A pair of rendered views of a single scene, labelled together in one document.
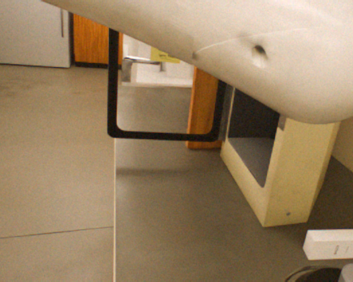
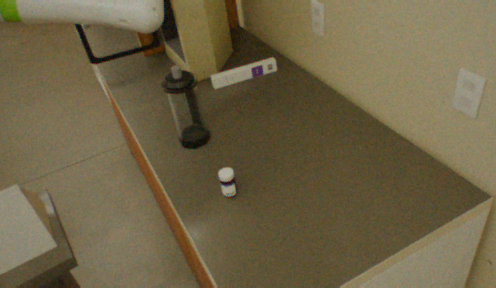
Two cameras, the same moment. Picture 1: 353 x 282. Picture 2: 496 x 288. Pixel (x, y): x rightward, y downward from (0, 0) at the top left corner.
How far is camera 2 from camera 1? 1.06 m
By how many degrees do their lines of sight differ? 19
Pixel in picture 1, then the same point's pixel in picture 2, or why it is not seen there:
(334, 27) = (138, 12)
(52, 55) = not seen: outside the picture
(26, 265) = (71, 185)
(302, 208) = (211, 67)
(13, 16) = not seen: outside the picture
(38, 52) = not seen: outside the picture
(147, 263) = (137, 111)
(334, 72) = (142, 21)
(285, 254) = (203, 90)
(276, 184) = (189, 58)
